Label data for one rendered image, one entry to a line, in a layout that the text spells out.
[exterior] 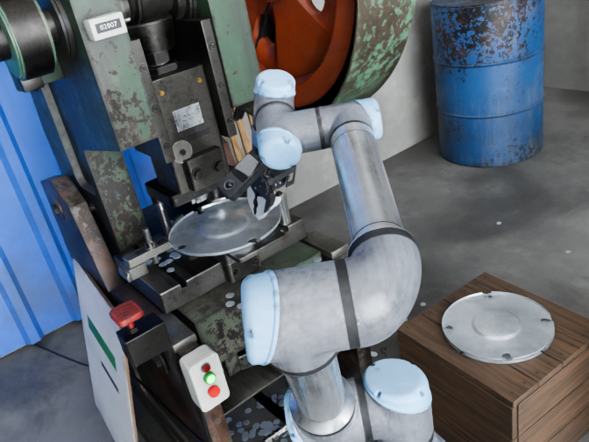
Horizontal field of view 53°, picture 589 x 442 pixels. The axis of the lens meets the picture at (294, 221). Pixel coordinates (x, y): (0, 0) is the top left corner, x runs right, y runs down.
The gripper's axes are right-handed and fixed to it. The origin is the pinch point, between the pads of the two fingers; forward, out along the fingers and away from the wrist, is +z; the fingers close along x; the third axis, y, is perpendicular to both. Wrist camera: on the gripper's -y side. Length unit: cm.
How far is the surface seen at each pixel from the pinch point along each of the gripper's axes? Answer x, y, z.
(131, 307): 4.4, -30.6, 13.5
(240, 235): 5.5, 0.5, 11.9
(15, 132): 131, -9, 58
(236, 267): 4.2, -1.5, 21.8
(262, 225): 4.5, 6.6, 11.5
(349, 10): 11.7, 33.7, -34.5
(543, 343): -59, 50, 29
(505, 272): -26, 117, 85
